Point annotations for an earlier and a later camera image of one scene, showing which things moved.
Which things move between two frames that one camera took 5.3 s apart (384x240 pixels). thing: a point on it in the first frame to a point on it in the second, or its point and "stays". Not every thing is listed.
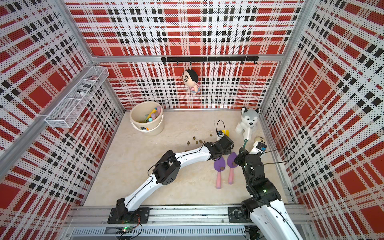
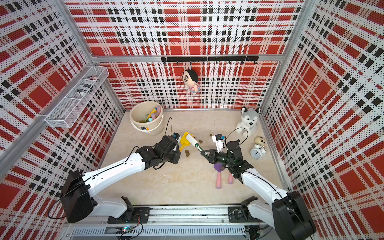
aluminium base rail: (93, 221) stays
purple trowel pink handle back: (159, 108) stays
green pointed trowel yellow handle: (153, 111) stays
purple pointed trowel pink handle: (219, 166) stays
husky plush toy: (249, 118) stays
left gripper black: (229, 151) to (177, 154)
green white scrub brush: (245, 140) to (188, 139)
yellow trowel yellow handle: (227, 132) to (184, 141)
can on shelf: (88, 85) stays
